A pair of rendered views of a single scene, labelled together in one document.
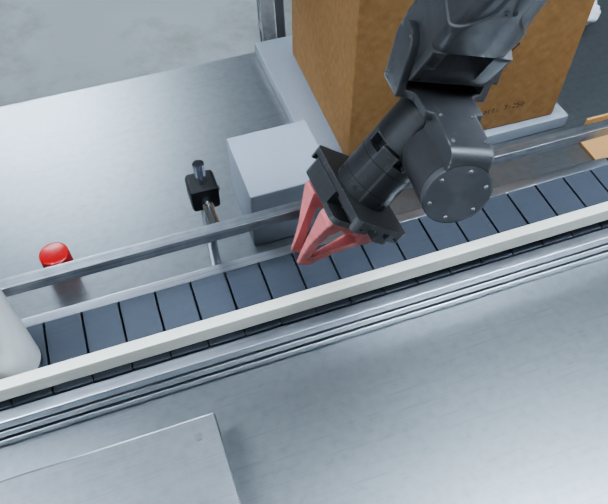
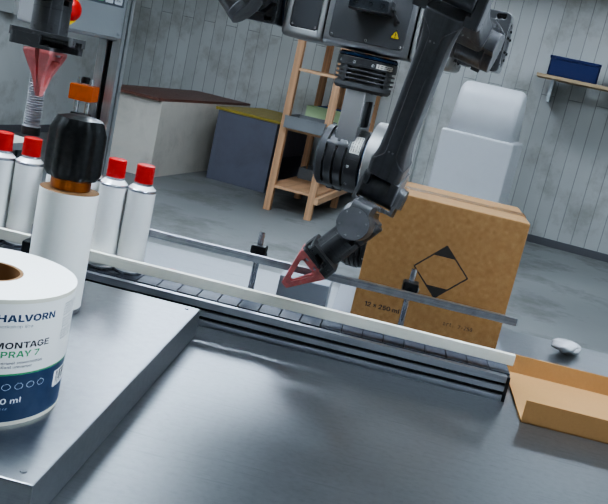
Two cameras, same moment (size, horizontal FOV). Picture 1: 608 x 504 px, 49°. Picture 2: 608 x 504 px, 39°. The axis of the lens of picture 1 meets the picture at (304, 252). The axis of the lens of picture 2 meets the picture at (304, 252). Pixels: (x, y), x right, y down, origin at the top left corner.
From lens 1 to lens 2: 1.17 m
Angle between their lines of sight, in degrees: 45
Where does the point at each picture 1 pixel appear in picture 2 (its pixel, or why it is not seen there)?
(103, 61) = not seen: hidden behind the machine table
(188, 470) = (173, 310)
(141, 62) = not seen: hidden behind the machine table
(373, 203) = (326, 249)
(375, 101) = (374, 276)
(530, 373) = (377, 391)
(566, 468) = (361, 410)
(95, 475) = (133, 296)
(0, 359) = (129, 246)
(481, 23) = (381, 156)
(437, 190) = (344, 216)
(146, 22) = not seen: hidden behind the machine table
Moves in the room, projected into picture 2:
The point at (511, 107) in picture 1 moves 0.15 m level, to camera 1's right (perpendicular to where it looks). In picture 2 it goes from (463, 329) to (536, 354)
